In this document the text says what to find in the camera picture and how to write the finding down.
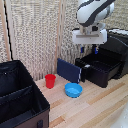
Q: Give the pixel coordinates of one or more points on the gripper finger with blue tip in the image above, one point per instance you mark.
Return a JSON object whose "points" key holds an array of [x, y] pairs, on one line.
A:
{"points": [[95, 50], [82, 49]]}

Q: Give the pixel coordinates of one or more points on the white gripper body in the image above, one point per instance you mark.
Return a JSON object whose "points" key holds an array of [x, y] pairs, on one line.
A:
{"points": [[90, 37]]}

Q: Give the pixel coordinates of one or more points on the black air fryer drawer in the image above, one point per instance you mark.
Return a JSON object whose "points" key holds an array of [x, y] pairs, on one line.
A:
{"points": [[100, 75]]}

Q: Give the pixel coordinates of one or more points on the blue plastic bowl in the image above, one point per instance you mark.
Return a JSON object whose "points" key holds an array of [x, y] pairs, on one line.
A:
{"points": [[73, 90]]}

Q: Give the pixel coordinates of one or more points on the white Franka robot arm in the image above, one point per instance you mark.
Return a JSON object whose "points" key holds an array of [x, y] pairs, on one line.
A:
{"points": [[93, 13]]}

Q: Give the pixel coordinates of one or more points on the black air fryer body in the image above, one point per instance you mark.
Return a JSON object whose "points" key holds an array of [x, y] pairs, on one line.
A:
{"points": [[116, 46]]}

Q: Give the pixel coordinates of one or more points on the dark blue book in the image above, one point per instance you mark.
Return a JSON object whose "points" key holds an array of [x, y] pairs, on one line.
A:
{"points": [[68, 70]]}

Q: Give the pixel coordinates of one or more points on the red plastic cup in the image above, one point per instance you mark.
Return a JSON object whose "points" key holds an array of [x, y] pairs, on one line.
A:
{"points": [[50, 81]]}

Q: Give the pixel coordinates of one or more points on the woven folding screen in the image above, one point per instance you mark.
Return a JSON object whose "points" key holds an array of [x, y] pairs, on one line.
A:
{"points": [[30, 30]]}

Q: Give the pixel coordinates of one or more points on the black fabric storage box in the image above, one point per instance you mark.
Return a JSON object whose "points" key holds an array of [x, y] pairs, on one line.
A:
{"points": [[20, 96]]}

